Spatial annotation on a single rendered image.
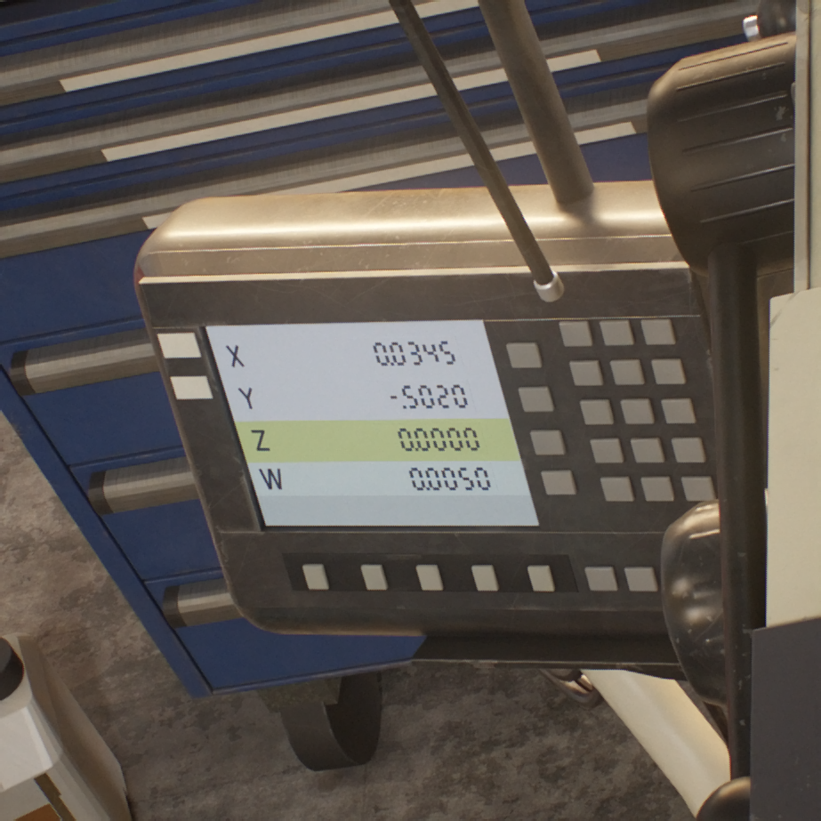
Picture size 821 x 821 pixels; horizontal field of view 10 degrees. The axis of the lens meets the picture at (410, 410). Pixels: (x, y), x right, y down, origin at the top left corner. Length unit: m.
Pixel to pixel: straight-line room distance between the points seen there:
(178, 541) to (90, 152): 0.45
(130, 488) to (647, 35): 0.64
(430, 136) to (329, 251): 0.95
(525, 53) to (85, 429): 1.39
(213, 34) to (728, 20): 0.35
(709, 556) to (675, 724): 1.01
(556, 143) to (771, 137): 0.80
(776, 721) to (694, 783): 1.30
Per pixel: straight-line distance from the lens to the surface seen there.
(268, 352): 2.30
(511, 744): 3.81
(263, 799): 3.88
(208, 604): 3.62
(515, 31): 2.16
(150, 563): 3.62
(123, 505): 3.53
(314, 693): 3.76
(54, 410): 3.50
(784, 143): 1.41
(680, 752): 2.46
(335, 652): 3.68
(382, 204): 2.28
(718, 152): 1.42
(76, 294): 3.40
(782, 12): 1.65
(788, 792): 1.15
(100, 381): 3.43
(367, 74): 3.17
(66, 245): 3.33
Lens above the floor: 2.74
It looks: 42 degrees down
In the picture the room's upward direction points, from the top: 30 degrees counter-clockwise
